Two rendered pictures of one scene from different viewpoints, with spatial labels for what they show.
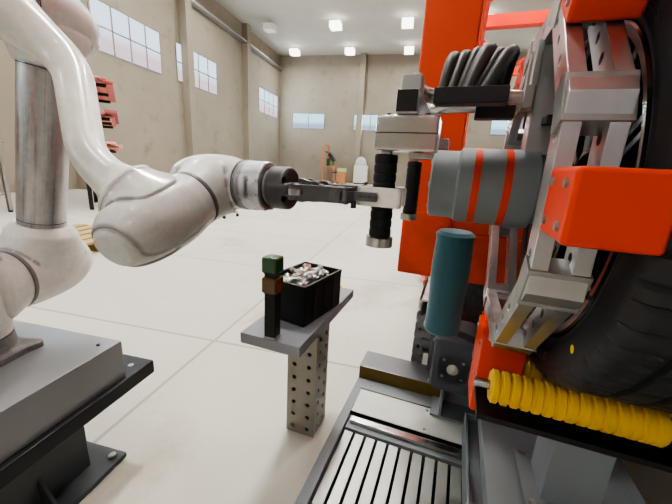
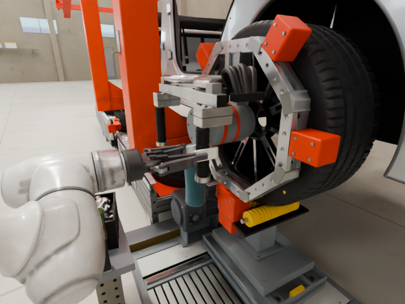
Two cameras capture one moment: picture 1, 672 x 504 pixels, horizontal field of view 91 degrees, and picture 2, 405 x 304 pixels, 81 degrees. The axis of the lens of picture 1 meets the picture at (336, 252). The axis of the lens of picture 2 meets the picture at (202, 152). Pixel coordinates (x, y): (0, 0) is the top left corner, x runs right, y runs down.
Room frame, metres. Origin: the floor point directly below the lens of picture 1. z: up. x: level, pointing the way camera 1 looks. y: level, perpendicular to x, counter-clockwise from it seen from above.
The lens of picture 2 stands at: (0.14, 0.36, 1.05)
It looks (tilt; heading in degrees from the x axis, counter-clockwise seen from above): 20 degrees down; 312
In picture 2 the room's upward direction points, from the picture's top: straight up
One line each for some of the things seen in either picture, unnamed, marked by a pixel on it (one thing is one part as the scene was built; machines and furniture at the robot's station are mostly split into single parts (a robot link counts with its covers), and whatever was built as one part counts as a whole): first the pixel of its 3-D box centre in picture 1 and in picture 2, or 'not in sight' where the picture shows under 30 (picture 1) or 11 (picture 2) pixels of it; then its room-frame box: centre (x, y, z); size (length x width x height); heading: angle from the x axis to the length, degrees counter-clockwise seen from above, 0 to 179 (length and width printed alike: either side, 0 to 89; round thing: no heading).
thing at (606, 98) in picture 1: (530, 190); (237, 122); (0.62, -0.35, 0.85); 0.54 x 0.07 x 0.54; 160
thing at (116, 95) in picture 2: not in sight; (131, 94); (2.87, -1.29, 0.69); 0.52 x 0.17 x 0.35; 70
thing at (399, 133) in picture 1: (408, 133); (213, 114); (0.52, -0.10, 0.93); 0.09 x 0.05 x 0.05; 70
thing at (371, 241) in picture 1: (382, 198); (202, 153); (0.54, -0.07, 0.83); 0.04 x 0.04 x 0.16
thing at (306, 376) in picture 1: (307, 370); (106, 273); (0.96, 0.07, 0.21); 0.10 x 0.10 x 0.42; 70
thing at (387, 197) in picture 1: (378, 197); (205, 154); (0.52, -0.06, 0.83); 0.07 x 0.01 x 0.03; 70
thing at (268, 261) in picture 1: (272, 264); (96, 217); (0.74, 0.15, 0.64); 0.04 x 0.04 x 0.04; 70
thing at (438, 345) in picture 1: (497, 382); (210, 211); (0.88, -0.52, 0.26); 0.42 x 0.18 x 0.35; 70
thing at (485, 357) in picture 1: (514, 370); (240, 205); (0.60, -0.39, 0.48); 0.16 x 0.12 x 0.17; 70
